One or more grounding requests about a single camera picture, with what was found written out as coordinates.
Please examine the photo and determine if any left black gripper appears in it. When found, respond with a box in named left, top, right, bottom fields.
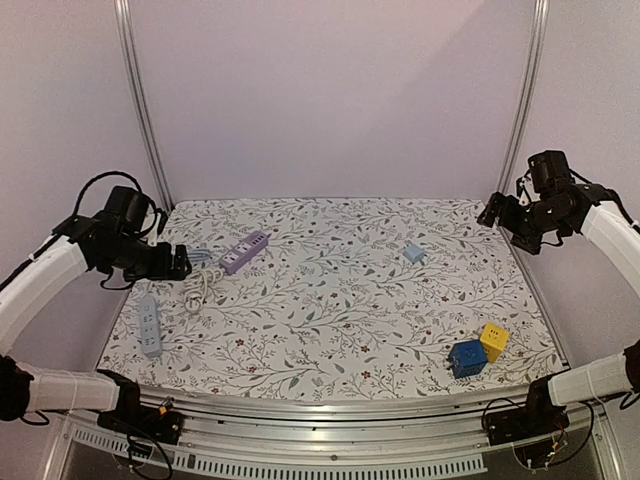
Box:
left=102, top=233, right=192, bottom=282

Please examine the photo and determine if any grey-blue power strip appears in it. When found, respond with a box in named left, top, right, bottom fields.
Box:
left=138, top=295, right=163, bottom=359

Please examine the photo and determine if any purple power strip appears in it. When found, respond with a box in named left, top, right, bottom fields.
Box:
left=218, top=231, right=269, bottom=275

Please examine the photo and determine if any light blue plug adapter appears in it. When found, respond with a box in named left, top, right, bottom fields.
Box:
left=403, top=244, right=425, bottom=264

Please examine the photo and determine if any blue cube socket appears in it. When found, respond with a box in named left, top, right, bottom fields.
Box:
left=447, top=340, right=488, bottom=379

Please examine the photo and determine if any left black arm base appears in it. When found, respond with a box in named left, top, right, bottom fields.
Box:
left=97, top=397, right=185, bottom=445

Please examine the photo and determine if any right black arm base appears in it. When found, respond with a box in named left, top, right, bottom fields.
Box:
left=481, top=400, right=570, bottom=446

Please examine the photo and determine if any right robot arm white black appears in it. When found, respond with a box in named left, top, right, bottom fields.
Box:
left=477, top=168, right=639, bottom=436

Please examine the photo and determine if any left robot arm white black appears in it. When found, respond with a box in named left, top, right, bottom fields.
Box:
left=1, top=173, right=192, bottom=434

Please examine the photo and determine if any yellow cube socket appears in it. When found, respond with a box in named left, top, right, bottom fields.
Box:
left=480, top=323, right=510, bottom=363

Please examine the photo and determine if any floral patterned table mat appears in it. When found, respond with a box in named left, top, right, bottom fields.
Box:
left=99, top=199, right=563, bottom=402

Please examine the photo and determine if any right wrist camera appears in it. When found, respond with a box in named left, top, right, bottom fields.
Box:
left=527, top=150, right=575, bottom=196

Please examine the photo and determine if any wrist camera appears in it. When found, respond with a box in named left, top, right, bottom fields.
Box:
left=103, top=186, right=152, bottom=234
left=527, top=150, right=575, bottom=196

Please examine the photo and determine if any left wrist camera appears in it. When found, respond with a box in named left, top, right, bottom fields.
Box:
left=103, top=186, right=152, bottom=234

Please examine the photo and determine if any right aluminium frame post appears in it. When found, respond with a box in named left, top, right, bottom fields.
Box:
left=492, top=0, right=550, bottom=211

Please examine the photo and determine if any aluminium frame post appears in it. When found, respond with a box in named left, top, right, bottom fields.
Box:
left=492, top=0, right=550, bottom=211
left=114, top=0, right=174, bottom=210

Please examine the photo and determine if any aluminium front rail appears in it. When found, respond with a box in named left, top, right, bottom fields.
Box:
left=49, top=384, right=609, bottom=476

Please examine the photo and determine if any left aluminium frame post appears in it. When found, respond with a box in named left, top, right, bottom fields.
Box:
left=114, top=0, right=174, bottom=210

